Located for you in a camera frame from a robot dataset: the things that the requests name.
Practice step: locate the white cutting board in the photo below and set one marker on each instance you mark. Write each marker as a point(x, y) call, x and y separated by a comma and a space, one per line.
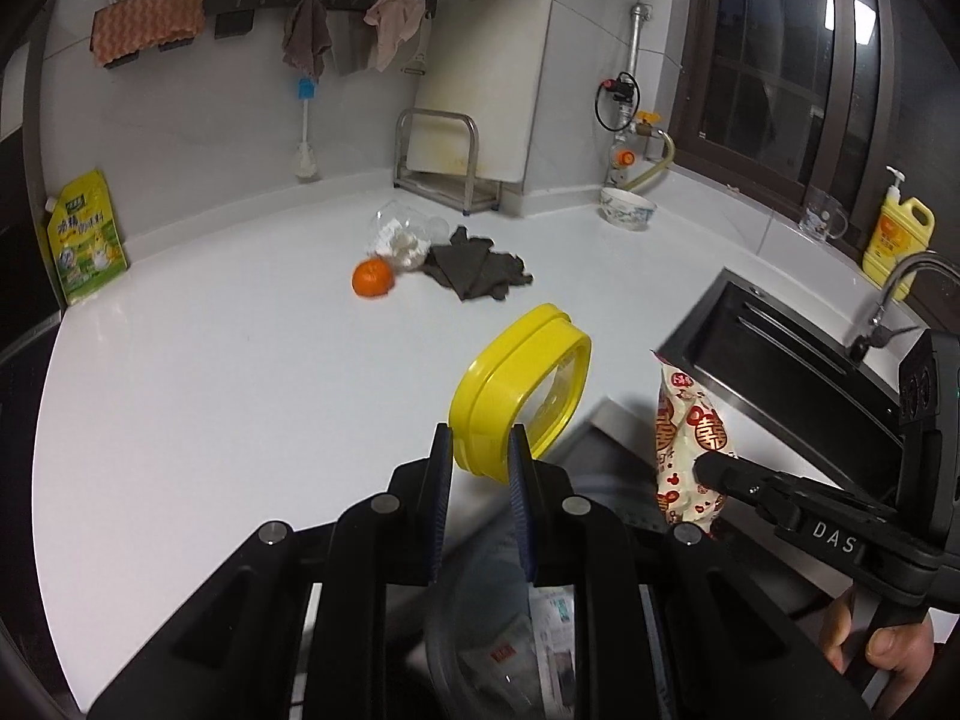
point(487, 75)

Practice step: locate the dark framed window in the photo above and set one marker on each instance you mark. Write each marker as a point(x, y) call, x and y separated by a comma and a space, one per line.
point(772, 52)

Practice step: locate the person's right hand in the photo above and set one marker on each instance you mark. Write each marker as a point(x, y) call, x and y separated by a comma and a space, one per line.
point(896, 652)

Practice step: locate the black gas regulator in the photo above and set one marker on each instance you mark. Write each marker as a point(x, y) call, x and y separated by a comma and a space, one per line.
point(619, 90)

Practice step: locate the clear crumpled plastic bag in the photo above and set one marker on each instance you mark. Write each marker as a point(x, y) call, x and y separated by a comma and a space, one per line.
point(401, 240)

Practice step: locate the yellow detergent pump bottle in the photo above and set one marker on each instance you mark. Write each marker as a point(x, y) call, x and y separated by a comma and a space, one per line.
point(896, 240)

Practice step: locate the yellow green refill pouch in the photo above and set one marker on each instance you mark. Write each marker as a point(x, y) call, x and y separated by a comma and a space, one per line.
point(86, 240)

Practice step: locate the orange fruit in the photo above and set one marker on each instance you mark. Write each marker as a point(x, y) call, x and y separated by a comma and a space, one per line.
point(373, 279)

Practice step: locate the yellow plastic lid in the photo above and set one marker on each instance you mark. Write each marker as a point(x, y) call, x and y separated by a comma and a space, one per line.
point(502, 375)

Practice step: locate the brown hanging rag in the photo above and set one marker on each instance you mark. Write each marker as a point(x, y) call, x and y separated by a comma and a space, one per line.
point(306, 34)

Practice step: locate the orange sponge cloth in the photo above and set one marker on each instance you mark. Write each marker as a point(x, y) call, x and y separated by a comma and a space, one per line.
point(150, 22)

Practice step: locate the dark grey cloth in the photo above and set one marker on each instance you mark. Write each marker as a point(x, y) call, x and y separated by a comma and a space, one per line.
point(469, 266)

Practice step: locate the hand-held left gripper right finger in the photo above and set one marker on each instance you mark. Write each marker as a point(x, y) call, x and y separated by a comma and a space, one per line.
point(521, 495)

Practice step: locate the red white snack packet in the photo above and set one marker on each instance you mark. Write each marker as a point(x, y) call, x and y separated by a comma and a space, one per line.
point(682, 427)

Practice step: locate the dark kitchen sink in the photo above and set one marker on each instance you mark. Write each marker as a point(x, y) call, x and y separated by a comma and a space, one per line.
point(772, 360)

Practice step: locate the red label bread packet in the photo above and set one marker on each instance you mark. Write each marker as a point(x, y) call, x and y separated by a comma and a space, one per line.
point(499, 652)

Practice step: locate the pink hanging rag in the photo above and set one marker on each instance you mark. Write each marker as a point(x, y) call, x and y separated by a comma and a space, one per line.
point(394, 22)

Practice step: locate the metal board rack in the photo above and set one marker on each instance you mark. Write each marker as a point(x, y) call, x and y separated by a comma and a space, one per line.
point(471, 157)

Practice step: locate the clear glass mug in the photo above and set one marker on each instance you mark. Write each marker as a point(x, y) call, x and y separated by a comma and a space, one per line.
point(821, 217)

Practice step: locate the grey perforated waste bin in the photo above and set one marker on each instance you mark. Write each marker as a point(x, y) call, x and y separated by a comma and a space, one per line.
point(480, 577)

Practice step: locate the metal faucet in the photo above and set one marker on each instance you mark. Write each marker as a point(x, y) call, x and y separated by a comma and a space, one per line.
point(900, 270)

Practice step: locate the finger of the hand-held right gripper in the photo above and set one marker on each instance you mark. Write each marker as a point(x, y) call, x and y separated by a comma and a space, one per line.
point(742, 480)

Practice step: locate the metal gas pipe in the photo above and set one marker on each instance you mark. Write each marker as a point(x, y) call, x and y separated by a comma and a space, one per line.
point(637, 52)

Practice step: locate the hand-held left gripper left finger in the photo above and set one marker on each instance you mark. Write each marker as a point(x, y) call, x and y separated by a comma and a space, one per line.
point(442, 495)

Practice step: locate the white patterned bowl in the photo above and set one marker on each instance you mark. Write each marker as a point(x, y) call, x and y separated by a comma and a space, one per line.
point(628, 214)

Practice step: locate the black range hood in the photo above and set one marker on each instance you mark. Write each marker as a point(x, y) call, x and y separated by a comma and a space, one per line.
point(15, 202)

